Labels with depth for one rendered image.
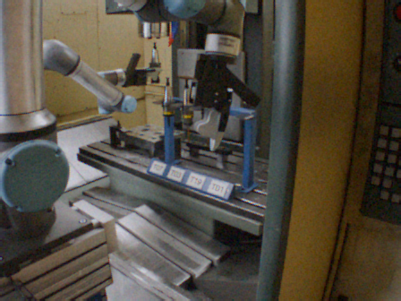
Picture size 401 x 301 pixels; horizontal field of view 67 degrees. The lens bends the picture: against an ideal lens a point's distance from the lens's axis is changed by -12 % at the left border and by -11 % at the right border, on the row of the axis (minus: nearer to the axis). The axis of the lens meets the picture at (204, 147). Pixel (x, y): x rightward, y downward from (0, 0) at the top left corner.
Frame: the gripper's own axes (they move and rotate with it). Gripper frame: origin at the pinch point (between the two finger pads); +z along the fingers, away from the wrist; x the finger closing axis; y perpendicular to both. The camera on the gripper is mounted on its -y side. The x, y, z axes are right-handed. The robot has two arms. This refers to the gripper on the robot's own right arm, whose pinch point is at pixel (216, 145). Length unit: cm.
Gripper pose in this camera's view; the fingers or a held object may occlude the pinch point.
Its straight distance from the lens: 78.5
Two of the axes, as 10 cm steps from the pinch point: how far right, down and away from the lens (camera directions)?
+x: 2.2, 1.9, -9.6
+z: -1.5, 9.8, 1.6
